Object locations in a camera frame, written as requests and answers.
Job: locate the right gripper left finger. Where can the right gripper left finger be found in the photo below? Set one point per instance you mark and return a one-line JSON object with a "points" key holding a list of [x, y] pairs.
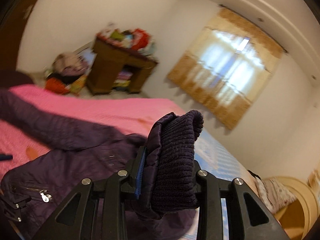
{"points": [[76, 216]]}

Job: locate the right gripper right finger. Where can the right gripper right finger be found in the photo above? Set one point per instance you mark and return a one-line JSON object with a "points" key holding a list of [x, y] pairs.
{"points": [[233, 207]]}

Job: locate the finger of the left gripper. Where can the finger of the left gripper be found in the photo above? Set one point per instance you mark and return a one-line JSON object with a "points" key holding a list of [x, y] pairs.
{"points": [[13, 209]]}

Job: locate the purple quilted jacket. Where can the purple quilted jacket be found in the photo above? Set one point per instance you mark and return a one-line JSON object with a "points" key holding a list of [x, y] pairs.
{"points": [[79, 149]]}

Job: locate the pile of clothes on floor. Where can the pile of clothes on floor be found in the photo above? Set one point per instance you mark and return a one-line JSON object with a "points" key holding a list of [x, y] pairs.
{"points": [[67, 74]]}

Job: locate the grey patterned pillow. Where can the grey patterned pillow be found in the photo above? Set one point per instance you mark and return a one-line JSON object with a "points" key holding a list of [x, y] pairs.
{"points": [[273, 193]]}

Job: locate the beige wooden headboard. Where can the beige wooden headboard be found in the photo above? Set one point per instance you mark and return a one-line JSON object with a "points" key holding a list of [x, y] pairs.
{"points": [[298, 218]]}

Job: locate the pink and blue bedspread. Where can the pink and blue bedspread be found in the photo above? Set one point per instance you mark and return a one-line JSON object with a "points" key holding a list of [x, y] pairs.
{"points": [[134, 115]]}

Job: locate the beige floral window curtain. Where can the beige floral window curtain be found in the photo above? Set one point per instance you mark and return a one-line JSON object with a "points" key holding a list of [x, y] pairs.
{"points": [[227, 66]]}

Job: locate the brown wooden desk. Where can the brown wooden desk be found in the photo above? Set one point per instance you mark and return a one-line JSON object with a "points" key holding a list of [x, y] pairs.
{"points": [[110, 60]]}

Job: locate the red gift box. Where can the red gift box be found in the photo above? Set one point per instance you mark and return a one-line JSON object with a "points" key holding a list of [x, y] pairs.
{"points": [[140, 39]]}

